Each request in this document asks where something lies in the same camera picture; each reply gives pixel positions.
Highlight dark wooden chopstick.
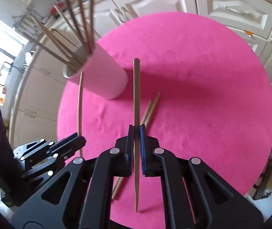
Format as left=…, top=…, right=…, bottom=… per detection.
left=65, top=0, right=91, bottom=54

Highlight pink cylindrical cup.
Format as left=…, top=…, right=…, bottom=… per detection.
left=63, top=43, right=128, bottom=100

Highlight pink tablecloth round table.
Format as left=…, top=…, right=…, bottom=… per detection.
left=56, top=11, right=272, bottom=229

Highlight hanging utensil rack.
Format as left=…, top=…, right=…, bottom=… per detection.
left=11, top=7, right=44, bottom=39

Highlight red container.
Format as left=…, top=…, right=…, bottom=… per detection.
left=50, top=3, right=64, bottom=15

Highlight lower cabinets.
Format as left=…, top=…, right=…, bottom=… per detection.
left=6, top=0, right=272, bottom=148

